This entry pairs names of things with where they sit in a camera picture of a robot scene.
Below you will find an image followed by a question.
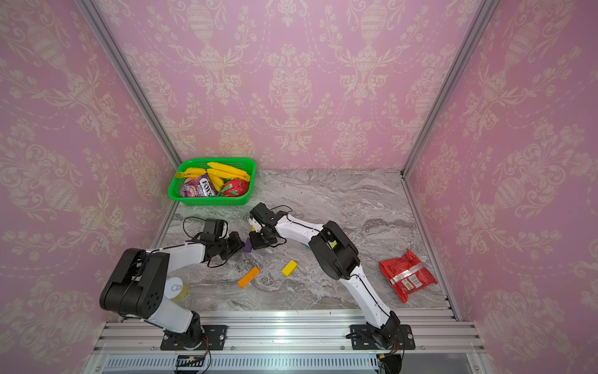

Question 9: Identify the purple block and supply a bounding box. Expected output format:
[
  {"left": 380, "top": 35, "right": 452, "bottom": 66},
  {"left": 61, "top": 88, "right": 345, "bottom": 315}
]
[{"left": 243, "top": 238, "right": 253, "bottom": 253}]

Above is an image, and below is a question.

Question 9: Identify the orange block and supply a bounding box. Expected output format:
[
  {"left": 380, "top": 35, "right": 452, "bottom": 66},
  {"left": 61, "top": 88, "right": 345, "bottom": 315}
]
[{"left": 238, "top": 266, "right": 261, "bottom": 289}]

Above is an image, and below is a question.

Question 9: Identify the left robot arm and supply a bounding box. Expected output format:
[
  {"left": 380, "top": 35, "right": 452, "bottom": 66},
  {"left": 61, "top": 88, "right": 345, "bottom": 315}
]
[{"left": 99, "top": 232, "right": 244, "bottom": 351}]

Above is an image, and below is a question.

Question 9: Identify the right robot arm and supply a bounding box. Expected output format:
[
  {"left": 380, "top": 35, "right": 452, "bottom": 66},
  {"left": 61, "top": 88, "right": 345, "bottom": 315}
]
[{"left": 248, "top": 204, "right": 415, "bottom": 352}]

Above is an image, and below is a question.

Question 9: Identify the yellow block lower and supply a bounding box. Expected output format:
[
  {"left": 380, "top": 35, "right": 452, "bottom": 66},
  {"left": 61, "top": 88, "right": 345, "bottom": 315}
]
[{"left": 281, "top": 260, "right": 298, "bottom": 277}]

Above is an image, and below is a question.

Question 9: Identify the red dragon fruit toy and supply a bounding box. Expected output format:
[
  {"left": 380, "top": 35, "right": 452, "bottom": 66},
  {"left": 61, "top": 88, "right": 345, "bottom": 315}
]
[{"left": 219, "top": 179, "right": 250, "bottom": 198}]

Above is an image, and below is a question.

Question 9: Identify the purple snack packet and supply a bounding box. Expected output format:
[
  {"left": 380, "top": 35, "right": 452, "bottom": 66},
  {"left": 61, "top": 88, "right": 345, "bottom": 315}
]
[{"left": 180, "top": 173, "right": 218, "bottom": 198}]

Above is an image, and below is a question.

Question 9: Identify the green plastic basket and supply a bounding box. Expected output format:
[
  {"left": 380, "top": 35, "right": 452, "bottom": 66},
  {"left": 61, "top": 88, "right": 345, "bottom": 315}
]
[{"left": 168, "top": 157, "right": 257, "bottom": 207}]

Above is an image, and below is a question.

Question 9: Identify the yellow banana bunch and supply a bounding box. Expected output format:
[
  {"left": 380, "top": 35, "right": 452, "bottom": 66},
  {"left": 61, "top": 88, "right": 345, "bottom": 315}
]
[{"left": 175, "top": 162, "right": 252, "bottom": 192}]

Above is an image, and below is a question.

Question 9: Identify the red snack bag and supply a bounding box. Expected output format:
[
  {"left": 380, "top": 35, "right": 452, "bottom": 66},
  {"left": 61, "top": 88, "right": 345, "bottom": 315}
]
[{"left": 379, "top": 249, "right": 438, "bottom": 304}]

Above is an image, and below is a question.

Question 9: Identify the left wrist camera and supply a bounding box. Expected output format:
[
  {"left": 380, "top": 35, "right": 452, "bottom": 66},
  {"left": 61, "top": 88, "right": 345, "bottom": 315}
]
[{"left": 199, "top": 219, "right": 228, "bottom": 242}]

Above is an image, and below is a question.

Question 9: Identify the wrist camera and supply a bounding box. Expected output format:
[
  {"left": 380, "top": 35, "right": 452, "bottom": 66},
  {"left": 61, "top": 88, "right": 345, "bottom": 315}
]
[
  {"left": 250, "top": 203, "right": 276, "bottom": 227},
  {"left": 199, "top": 219, "right": 228, "bottom": 242}
]

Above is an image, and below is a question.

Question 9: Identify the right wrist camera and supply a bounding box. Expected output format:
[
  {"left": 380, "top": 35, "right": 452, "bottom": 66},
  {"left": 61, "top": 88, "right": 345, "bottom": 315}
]
[{"left": 250, "top": 203, "right": 276, "bottom": 227}]

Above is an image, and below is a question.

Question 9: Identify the aluminium mounting rail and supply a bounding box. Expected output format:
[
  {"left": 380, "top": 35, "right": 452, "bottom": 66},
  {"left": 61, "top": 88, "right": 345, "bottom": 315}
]
[{"left": 84, "top": 309, "right": 491, "bottom": 373}]

